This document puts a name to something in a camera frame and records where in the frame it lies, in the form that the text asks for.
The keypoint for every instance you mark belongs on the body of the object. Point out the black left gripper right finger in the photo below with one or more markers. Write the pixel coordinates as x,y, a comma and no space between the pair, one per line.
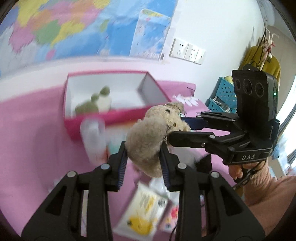
209,208

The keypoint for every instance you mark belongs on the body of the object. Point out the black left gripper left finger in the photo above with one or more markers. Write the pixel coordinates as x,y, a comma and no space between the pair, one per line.
77,208

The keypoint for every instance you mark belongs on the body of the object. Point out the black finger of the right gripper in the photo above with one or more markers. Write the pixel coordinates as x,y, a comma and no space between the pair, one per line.
193,139

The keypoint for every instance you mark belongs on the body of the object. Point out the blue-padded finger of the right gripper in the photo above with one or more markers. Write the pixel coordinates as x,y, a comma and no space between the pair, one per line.
195,123

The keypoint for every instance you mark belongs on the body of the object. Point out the beige plush teddy bear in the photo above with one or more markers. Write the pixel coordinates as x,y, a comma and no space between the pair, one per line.
145,137

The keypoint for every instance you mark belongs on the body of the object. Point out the yellow white wet wipes pack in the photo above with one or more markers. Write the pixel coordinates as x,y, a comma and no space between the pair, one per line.
143,214

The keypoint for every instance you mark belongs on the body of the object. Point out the pink sleeved right forearm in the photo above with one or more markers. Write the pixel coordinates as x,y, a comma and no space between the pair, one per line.
268,197

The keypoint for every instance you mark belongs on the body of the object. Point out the right hand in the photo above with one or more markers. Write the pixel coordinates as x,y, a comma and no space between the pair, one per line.
243,172

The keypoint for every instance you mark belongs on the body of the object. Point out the blue plastic basket shelf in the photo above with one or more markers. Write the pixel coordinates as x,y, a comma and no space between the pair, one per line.
223,98

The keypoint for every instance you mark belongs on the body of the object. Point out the small colourful card pack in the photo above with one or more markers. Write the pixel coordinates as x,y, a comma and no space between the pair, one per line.
170,218

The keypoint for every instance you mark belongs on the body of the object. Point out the pastel tissue pack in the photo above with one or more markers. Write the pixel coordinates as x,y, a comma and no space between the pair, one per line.
115,135

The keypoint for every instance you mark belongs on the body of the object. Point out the pink storage box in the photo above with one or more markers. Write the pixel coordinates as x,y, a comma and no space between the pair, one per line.
132,93

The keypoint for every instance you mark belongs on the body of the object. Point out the yellow garment on rack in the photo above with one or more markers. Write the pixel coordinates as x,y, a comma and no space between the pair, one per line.
254,57

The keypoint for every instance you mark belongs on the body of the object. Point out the clear round plastic container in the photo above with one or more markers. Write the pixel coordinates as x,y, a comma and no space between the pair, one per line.
93,136

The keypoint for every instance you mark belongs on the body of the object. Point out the green and white plush toy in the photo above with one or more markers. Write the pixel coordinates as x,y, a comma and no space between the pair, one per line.
100,102

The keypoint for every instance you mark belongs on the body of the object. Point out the white coat rack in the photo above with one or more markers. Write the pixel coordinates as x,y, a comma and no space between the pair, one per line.
267,45

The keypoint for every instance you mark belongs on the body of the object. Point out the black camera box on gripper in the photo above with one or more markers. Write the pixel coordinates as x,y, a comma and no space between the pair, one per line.
257,102

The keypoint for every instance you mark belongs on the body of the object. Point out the white wall socket panel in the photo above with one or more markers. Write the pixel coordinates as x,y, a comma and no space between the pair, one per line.
184,51

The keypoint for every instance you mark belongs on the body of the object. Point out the colourful wall map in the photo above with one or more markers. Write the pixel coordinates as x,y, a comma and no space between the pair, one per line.
37,31

